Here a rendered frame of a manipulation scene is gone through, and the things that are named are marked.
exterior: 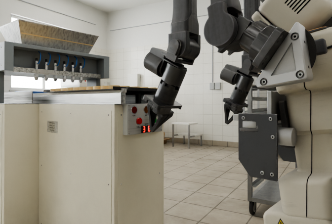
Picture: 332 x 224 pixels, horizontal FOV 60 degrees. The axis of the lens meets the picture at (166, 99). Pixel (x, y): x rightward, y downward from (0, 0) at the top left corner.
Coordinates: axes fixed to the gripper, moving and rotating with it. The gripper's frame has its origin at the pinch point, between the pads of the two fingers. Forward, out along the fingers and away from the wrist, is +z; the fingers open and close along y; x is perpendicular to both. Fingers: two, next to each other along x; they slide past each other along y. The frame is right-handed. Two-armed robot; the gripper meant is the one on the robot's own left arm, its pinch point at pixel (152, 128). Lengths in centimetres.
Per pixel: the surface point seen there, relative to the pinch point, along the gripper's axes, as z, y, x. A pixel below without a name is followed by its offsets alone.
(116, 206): 54, -23, -20
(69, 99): 29, -22, -75
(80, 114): 30, -21, -61
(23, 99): 48, -16, -113
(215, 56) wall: 19, -424, -250
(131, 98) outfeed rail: 21, -51, -61
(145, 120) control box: 19, -37, -35
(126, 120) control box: 18.8, -26.0, -35.2
